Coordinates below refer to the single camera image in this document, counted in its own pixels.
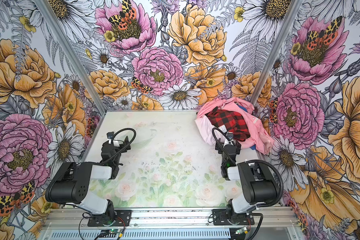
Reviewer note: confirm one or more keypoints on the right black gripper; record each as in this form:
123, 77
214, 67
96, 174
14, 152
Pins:
229, 147

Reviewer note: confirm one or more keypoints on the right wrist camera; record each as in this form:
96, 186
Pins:
229, 139

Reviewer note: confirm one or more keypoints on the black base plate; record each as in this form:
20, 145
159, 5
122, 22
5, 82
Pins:
229, 218
120, 218

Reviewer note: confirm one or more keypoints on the right aluminium corner post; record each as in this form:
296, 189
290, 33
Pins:
279, 41

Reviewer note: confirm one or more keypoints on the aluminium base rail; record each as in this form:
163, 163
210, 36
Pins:
275, 223

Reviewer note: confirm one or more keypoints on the aluminium corner post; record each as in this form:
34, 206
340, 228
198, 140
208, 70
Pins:
279, 41
60, 34

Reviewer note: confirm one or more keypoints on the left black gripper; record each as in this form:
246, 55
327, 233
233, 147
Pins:
120, 147

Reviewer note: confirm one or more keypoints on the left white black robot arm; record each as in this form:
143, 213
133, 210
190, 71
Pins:
70, 185

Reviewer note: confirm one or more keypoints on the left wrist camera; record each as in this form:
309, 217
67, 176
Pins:
111, 137

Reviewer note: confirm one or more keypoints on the red black plaid cloth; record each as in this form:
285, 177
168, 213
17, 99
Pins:
226, 121

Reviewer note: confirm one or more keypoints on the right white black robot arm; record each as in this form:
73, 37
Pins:
261, 183

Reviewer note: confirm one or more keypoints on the left aluminium corner post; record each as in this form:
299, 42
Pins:
60, 34

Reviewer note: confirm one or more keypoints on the light pink cloth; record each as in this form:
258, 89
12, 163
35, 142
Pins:
205, 129

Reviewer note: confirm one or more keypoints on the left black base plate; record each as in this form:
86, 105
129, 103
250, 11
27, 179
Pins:
120, 218

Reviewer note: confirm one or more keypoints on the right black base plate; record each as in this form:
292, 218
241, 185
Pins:
229, 218

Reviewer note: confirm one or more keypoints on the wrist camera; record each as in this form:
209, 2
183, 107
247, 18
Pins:
111, 137
229, 139

